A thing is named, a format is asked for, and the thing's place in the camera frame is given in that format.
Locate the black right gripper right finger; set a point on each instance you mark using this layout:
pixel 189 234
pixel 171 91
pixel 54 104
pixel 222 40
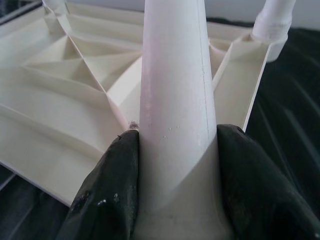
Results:
pixel 262 200

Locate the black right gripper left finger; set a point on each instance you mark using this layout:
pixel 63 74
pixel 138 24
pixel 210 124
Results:
pixel 107 200

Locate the white plastic table top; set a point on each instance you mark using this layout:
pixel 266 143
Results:
pixel 50 112

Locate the white plastic table leg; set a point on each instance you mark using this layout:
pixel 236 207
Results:
pixel 272 22
pixel 175 100
pixel 53 5

